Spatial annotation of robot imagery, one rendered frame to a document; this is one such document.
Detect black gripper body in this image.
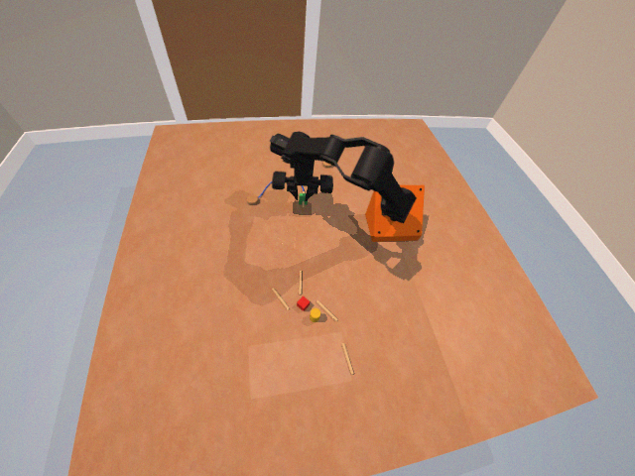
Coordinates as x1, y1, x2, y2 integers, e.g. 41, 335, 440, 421
272, 166, 333, 193

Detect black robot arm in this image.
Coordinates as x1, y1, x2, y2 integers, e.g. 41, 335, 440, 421
270, 131, 416, 223

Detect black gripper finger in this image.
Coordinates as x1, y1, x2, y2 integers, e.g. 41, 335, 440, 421
287, 185, 298, 200
305, 186, 318, 201

